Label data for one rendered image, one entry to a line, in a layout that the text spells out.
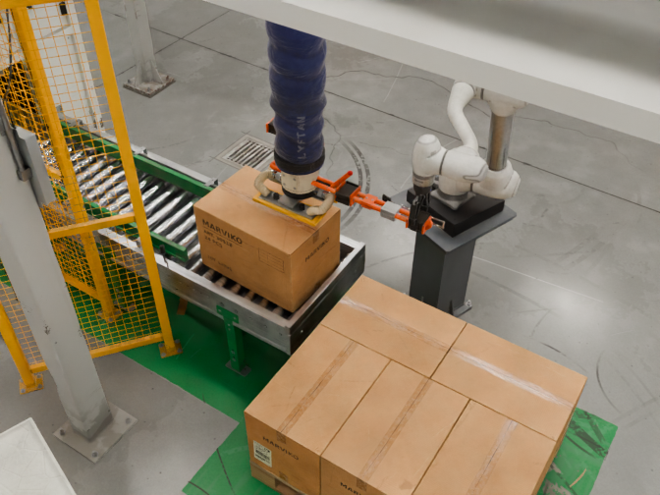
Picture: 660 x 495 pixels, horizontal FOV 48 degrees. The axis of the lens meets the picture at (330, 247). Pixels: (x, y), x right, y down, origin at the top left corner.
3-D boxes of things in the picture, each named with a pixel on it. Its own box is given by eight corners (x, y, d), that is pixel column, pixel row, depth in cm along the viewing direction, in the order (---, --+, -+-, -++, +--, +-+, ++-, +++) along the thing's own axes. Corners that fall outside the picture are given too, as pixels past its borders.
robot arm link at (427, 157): (407, 174, 289) (438, 183, 285) (410, 141, 279) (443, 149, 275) (416, 159, 297) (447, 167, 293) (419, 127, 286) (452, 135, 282)
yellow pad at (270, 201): (251, 200, 338) (251, 192, 335) (264, 189, 344) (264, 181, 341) (314, 227, 325) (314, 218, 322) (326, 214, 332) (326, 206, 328)
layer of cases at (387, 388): (249, 460, 346) (243, 411, 319) (359, 325, 407) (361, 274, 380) (483, 603, 299) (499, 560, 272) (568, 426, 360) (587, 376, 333)
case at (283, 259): (201, 263, 385) (192, 204, 357) (251, 222, 409) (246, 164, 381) (293, 313, 360) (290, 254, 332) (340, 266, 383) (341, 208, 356)
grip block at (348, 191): (333, 200, 323) (333, 191, 319) (345, 189, 329) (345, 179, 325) (350, 207, 320) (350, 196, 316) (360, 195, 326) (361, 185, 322)
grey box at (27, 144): (11, 188, 283) (-13, 122, 263) (23, 180, 287) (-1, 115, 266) (46, 205, 276) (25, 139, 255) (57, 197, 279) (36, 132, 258)
